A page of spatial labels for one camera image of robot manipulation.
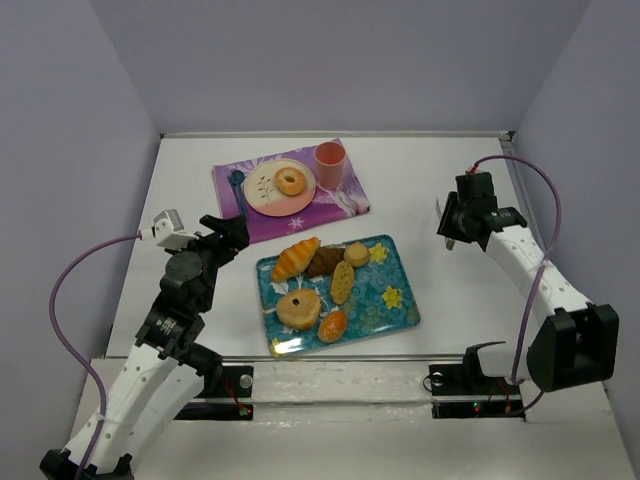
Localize purple floral cloth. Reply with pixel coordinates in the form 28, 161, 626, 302
212, 145, 371, 244

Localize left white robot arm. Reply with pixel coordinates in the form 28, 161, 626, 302
40, 210, 250, 479

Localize pink plastic cup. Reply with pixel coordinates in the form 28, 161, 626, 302
314, 141, 346, 190

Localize cream pink round plate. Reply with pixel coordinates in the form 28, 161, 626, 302
243, 158, 317, 217

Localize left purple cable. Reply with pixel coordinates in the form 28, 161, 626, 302
48, 230, 154, 480

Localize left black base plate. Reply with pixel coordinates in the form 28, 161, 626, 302
175, 365, 254, 421

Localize orange glazed donut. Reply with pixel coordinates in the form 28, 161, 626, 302
274, 167, 307, 196

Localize metal table rail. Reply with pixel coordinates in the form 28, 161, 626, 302
223, 353, 464, 364

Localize small round tan bun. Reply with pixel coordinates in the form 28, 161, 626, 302
344, 242, 370, 268

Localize tan ring donut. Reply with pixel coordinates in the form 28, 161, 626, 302
276, 289, 322, 330

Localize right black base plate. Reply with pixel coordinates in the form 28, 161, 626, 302
423, 363, 525, 419

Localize teal floral tray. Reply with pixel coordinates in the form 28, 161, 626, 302
256, 234, 421, 356

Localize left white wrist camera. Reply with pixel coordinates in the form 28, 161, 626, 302
152, 209, 197, 250

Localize orange striped croissant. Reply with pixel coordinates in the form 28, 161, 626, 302
271, 237, 321, 282

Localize dark chocolate bread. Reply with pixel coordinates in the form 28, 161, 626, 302
306, 247, 345, 278

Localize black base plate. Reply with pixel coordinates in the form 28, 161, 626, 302
423, 363, 525, 419
175, 365, 254, 421

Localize blue plastic spoon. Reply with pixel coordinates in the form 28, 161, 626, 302
229, 170, 248, 218

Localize metal tongs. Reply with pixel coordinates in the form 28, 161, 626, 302
435, 196, 456, 251

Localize orange sugared bun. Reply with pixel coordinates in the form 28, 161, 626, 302
317, 311, 348, 344

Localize long seeded bread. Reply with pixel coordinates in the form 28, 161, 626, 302
330, 261, 355, 305

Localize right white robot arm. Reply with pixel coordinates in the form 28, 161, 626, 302
437, 172, 619, 393

